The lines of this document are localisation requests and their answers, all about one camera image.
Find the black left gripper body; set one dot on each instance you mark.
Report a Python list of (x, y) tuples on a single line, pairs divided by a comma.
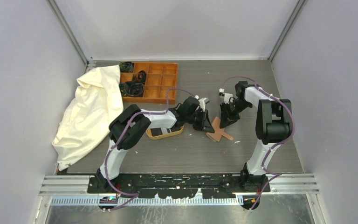
[(198, 121)]

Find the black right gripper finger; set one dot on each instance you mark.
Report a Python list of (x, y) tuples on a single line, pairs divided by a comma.
[(227, 120), (224, 110)]

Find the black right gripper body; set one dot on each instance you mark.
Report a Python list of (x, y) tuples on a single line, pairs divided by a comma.
[(237, 106)]

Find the tan leather card holder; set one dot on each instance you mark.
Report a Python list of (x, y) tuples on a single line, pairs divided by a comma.
[(218, 132)]

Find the yellow oval tray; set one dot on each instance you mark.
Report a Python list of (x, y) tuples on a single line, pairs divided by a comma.
[(168, 132)]

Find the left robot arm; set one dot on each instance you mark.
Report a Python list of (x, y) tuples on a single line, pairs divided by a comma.
[(128, 128)]

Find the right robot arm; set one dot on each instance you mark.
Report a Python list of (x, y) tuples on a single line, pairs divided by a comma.
[(274, 126)]

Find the black credit card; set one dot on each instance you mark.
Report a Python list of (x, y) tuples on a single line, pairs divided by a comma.
[(156, 132)]

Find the orange compartment organizer tray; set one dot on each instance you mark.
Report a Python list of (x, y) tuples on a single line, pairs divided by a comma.
[(160, 80)]

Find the cream cloth bag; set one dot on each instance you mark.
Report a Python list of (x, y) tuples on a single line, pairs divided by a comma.
[(97, 102)]

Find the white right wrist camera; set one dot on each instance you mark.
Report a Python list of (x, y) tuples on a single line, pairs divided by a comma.
[(226, 97)]

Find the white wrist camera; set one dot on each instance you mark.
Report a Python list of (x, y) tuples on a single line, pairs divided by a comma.
[(226, 97), (202, 103)]

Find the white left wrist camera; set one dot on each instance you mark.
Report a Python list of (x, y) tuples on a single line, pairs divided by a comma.
[(202, 103)]

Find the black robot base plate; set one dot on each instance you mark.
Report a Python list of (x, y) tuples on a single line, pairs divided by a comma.
[(178, 186)]

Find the black coiled cable large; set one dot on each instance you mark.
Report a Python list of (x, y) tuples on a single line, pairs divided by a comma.
[(132, 89)]

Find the aluminium front rail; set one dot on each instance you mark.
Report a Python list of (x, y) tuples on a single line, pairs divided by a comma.
[(72, 190)]

